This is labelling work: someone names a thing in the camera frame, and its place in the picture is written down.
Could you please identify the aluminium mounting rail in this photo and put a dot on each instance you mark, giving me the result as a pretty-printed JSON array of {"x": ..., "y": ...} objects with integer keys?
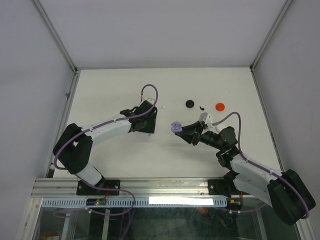
[{"x": 140, "y": 187}]

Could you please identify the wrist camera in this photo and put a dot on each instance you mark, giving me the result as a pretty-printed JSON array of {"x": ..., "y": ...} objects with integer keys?
[
  {"x": 205, "y": 120},
  {"x": 143, "y": 99}
]

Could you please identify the black earbud charging case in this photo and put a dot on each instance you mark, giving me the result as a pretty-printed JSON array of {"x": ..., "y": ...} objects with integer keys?
[{"x": 189, "y": 103}]

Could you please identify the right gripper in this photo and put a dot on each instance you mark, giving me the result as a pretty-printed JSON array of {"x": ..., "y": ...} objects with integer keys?
[{"x": 191, "y": 137}]

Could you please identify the white earbud charging case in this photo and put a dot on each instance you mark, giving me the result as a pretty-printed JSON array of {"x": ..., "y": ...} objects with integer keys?
[{"x": 219, "y": 127}]

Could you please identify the aluminium frame post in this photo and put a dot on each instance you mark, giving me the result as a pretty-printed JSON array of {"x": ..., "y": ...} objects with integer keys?
[
  {"x": 275, "y": 25},
  {"x": 54, "y": 34}
]

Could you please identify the red earbud charging case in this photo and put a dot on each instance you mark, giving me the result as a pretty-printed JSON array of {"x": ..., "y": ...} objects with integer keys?
[{"x": 220, "y": 107}]

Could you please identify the purple earbud charging case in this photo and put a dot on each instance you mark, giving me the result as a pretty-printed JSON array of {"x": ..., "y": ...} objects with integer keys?
[{"x": 176, "y": 127}]

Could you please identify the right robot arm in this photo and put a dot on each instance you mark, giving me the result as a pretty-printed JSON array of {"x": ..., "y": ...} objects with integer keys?
[{"x": 283, "y": 191}]

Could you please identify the left aluminium frame post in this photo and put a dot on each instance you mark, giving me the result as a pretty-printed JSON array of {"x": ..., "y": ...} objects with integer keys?
[{"x": 54, "y": 34}]

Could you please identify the right aluminium frame post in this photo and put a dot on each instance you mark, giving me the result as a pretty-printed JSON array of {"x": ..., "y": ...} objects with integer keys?
[{"x": 275, "y": 25}]

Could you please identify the slotted cable duct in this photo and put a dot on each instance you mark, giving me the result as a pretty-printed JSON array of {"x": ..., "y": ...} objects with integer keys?
[{"x": 139, "y": 202}]

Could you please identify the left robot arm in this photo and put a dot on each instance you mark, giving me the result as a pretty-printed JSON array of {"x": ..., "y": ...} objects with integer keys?
[{"x": 74, "y": 147}]

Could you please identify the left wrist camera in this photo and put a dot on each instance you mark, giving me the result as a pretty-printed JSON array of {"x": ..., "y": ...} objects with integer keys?
[{"x": 143, "y": 99}]

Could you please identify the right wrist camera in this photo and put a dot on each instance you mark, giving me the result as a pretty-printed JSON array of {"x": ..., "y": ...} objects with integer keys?
[{"x": 205, "y": 120}]

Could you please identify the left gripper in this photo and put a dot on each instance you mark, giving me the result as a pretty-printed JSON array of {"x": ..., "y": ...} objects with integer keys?
[{"x": 150, "y": 128}]

